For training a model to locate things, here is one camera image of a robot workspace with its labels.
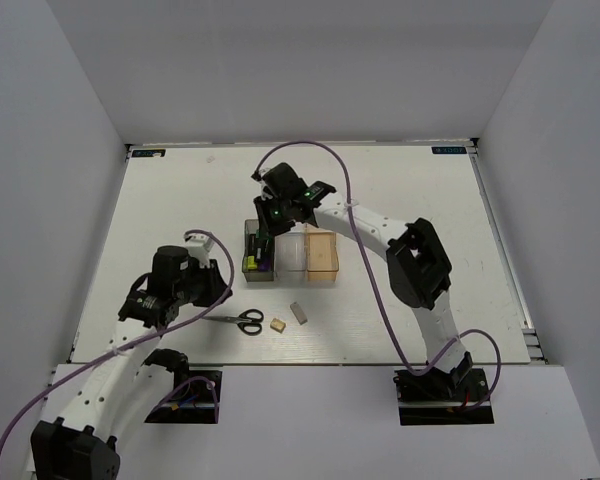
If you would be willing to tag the orange transparent container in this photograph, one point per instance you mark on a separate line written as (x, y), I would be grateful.
(322, 261)

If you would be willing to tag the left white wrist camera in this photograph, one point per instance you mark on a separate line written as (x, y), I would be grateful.
(199, 246)

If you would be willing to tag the clear transparent container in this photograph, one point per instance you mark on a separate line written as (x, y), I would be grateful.
(290, 257)

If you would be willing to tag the left blue table label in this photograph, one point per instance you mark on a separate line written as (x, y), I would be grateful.
(148, 153)

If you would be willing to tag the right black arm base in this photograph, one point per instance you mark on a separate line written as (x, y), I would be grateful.
(420, 403)

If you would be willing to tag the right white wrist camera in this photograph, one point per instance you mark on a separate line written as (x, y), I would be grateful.
(258, 176)

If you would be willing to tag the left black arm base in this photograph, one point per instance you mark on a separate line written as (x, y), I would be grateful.
(197, 403)

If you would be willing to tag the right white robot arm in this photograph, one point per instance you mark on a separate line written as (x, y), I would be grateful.
(417, 264)

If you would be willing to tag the green highlighter marker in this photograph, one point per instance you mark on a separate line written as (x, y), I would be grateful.
(253, 239)

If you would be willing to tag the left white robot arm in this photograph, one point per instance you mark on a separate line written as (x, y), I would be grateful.
(135, 374)

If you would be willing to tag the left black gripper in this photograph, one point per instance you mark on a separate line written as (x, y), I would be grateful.
(216, 283)

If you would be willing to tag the right blue table label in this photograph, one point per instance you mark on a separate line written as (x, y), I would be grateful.
(449, 150)

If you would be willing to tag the blue table label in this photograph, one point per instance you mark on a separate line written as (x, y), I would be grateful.
(449, 150)
(148, 153)

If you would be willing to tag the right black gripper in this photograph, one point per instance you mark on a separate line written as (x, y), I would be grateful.
(267, 225)

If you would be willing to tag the yellow highlighter marker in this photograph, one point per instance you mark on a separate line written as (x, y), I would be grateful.
(251, 258)

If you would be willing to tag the grey rectangular eraser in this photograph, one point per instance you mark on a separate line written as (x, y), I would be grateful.
(298, 313)

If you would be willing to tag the grey transparent container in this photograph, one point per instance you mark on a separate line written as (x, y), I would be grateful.
(250, 227)

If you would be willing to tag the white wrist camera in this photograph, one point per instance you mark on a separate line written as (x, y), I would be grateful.
(199, 246)
(258, 176)

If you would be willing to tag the black handled scissors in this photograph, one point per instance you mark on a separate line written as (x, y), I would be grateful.
(250, 322)

